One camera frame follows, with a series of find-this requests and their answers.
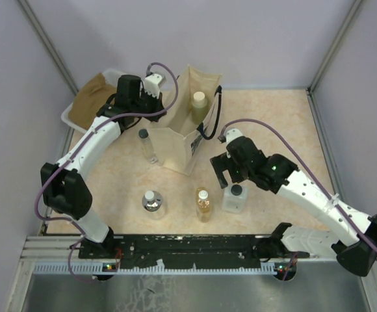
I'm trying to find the clear bottle white cap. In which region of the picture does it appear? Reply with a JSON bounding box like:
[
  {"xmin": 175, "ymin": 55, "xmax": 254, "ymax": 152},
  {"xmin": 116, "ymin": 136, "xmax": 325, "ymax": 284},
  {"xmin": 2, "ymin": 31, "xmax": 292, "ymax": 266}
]
[{"xmin": 142, "ymin": 190, "xmax": 166, "ymax": 220}]

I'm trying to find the beige canvas tote bag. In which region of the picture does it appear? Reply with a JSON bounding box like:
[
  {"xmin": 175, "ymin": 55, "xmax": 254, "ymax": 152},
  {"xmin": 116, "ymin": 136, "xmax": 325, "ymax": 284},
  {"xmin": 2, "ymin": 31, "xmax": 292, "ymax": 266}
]
[{"xmin": 148, "ymin": 66, "xmax": 222, "ymax": 176}]

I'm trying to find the white toothed cable duct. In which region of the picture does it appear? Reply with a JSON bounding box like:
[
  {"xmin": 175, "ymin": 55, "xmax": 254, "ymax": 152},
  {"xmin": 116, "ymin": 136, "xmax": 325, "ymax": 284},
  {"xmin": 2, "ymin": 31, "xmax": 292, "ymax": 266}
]
[{"xmin": 34, "ymin": 261, "xmax": 296, "ymax": 276}]

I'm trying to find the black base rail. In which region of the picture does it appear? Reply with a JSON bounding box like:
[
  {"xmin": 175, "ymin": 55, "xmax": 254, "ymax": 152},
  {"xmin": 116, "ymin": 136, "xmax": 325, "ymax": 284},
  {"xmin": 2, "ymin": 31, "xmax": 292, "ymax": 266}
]
[{"xmin": 79, "ymin": 234, "xmax": 293, "ymax": 270}]

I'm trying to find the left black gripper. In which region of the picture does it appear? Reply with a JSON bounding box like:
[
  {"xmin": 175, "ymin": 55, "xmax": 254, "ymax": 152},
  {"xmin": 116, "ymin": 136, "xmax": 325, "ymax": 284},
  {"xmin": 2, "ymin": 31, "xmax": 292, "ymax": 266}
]
[{"xmin": 131, "ymin": 88, "xmax": 166, "ymax": 122}]

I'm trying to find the amber liquid bottle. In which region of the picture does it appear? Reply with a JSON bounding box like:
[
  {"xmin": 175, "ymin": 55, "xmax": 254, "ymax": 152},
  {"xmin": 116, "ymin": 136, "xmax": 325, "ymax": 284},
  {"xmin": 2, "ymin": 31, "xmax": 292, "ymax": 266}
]
[{"xmin": 196, "ymin": 187, "xmax": 212, "ymax": 223}]

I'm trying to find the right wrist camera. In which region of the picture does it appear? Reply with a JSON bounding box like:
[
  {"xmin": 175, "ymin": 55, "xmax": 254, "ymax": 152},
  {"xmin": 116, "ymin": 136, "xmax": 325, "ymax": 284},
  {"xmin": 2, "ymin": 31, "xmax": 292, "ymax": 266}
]
[{"xmin": 218, "ymin": 128, "xmax": 243, "ymax": 144}]

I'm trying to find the white square bottle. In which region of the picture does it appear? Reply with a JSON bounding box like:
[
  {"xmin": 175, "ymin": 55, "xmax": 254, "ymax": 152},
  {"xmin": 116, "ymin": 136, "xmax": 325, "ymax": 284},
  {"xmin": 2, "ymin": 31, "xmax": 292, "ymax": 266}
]
[{"xmin": 222, "ymin": 184, "xmax": 248, "ymax": 214}]

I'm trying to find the brown cloth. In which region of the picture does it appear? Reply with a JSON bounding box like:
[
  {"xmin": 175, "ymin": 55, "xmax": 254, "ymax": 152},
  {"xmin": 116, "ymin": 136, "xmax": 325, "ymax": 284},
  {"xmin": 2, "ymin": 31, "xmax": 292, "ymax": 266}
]
[{"xmin": 68, "ymin": 73, "xmax": 116, "ymax": 131}]

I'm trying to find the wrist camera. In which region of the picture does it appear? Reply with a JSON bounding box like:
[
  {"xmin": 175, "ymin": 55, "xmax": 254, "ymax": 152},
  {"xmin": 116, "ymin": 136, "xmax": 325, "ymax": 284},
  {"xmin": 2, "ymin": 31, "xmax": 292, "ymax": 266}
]
[
  {"xmin": 143, "ymin": 73, "xmax": 166, "ymax": 99},
  {"xmin": 218, "ymin": 128, "xmax": 243, "ymax": 144}
]

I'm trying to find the green bottle beige cap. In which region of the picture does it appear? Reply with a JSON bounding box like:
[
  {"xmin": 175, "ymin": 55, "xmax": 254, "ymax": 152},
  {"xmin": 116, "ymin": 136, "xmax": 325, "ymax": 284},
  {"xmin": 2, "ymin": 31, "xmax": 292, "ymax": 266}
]
[{"xmin": 191, "ymin": 91, "xmax": 209, "ymax": 125}]

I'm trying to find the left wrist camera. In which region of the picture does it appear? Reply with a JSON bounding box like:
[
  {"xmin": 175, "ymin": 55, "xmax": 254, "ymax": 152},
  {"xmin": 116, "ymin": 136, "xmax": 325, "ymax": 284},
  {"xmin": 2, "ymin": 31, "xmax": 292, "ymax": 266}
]
[{"xmin": 143, "ymin": 73, "xmax": 166, "ymax": 99}]

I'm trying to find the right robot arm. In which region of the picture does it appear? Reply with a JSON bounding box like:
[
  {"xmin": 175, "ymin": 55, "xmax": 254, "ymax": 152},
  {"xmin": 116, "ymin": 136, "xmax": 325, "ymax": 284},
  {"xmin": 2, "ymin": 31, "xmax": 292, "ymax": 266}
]
[{"xmin": 211, "ymin": 129, "xmax": 377, "ymax": 277}]

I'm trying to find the white plastic basket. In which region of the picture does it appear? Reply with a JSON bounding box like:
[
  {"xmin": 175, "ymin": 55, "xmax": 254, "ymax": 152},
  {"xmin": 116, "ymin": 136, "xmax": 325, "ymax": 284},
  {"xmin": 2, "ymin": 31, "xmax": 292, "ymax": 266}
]
[{"xmin": 61, "ymin": 69, "xmax": 125, "ymax": 133}]

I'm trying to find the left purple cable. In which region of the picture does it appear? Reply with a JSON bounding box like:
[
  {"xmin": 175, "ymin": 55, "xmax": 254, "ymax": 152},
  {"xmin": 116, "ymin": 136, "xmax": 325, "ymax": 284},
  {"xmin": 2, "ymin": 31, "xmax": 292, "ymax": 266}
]
[{"xmin": 34, "ymin": 62, "xmax": 179, "ymax": 284}]

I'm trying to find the clear bottle dark cap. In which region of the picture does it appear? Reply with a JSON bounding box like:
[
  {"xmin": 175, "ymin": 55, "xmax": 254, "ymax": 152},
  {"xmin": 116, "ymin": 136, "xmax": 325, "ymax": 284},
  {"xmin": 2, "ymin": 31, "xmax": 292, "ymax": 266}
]
[{"xmin": 138, "ymin": 129, "xmax": 158, "ymax": 164}]

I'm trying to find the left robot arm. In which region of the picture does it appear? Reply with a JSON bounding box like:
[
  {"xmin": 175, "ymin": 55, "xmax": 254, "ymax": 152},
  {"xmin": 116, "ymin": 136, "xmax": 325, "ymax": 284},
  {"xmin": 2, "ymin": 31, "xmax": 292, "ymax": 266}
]
[{"xmin": 40, "ymin": 73, "xmax": 166, "ymax": 258}]

